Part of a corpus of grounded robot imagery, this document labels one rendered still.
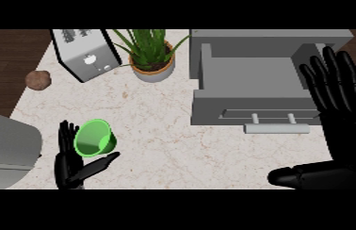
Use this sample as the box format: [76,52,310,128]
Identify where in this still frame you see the black picture frame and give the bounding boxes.
[48,28,124,84]

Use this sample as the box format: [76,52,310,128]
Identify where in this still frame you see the brown round potato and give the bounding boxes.
[23,70,53,91]

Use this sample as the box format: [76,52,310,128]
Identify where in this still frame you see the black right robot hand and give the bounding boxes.
[267,45,356,190]

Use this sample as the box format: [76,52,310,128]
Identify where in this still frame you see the green cup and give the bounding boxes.
[72,118,118,158]

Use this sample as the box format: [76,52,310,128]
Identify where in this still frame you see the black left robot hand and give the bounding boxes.
[54,120,122,190]

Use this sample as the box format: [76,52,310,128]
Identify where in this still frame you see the pale drawer handle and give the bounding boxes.
[243,112,311,135]

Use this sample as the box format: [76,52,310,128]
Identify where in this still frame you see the grey drawer front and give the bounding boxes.
[189,89,324,126]

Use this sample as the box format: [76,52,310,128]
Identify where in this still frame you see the grey drawer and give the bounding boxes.
[189,89,324,126]
[199,42,324,100]

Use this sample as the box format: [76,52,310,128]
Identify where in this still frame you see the green plant in pot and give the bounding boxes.
[109,28,193,84]

